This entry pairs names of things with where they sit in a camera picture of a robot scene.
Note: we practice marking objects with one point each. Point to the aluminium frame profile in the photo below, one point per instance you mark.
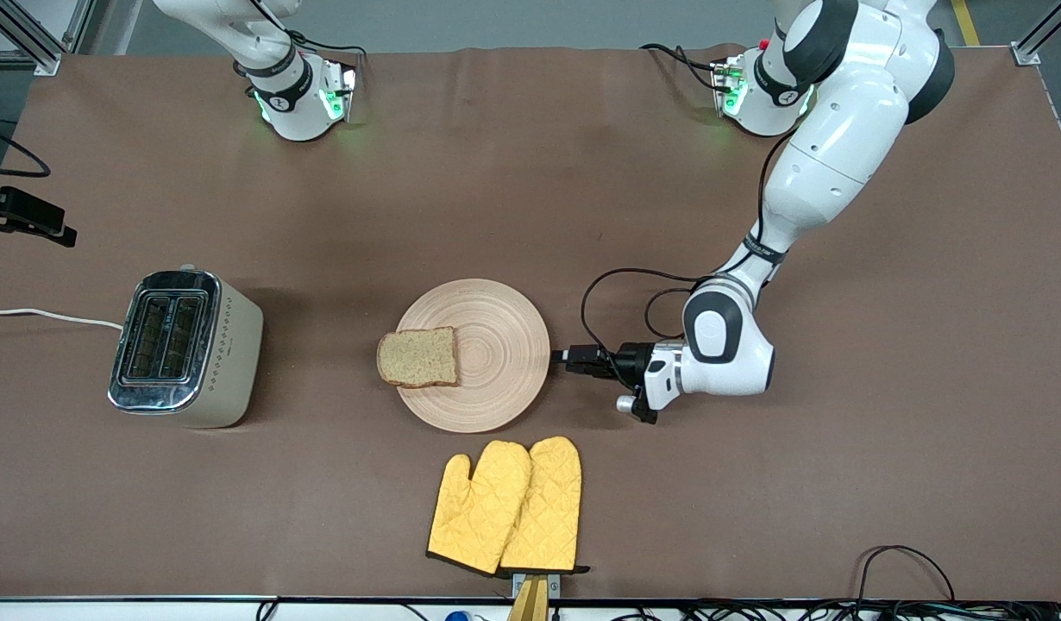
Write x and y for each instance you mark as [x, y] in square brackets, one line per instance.
[39, 52]
[1039, 34]

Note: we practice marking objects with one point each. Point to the blue round object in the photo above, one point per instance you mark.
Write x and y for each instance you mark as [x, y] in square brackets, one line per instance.
[458, 616]

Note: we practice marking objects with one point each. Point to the round wooden plate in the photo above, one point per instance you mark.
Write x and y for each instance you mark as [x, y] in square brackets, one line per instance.
[496, 362]

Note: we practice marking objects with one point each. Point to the brown table cover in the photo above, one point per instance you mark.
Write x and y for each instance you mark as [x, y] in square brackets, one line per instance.
[323, 216]

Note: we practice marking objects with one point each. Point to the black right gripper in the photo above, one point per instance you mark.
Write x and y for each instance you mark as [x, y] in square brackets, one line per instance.
[29, 210]

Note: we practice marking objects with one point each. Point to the yellow wooden stick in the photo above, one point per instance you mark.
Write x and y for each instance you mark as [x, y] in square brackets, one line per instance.
[529, 608]

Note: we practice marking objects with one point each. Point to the cream and chrome toaster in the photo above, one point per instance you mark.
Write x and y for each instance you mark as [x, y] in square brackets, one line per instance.
[229, 362]

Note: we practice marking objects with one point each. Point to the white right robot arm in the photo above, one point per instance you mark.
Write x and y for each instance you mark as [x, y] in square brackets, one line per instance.
[289, 95]

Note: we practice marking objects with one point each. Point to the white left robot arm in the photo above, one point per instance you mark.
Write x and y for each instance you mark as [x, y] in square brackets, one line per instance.
[832, 147]

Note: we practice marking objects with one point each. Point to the yellow quilted oven mitt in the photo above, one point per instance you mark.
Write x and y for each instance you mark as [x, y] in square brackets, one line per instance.
[479, 517]
[552, 509]

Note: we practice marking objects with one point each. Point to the brown toast slice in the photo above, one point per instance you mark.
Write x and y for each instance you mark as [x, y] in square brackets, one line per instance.
[418, 358]

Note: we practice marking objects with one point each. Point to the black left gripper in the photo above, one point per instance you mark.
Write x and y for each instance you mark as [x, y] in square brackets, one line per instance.
[630, 360]

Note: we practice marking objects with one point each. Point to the grey metal bracket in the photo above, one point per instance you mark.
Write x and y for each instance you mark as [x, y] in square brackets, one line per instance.
[555, 585]

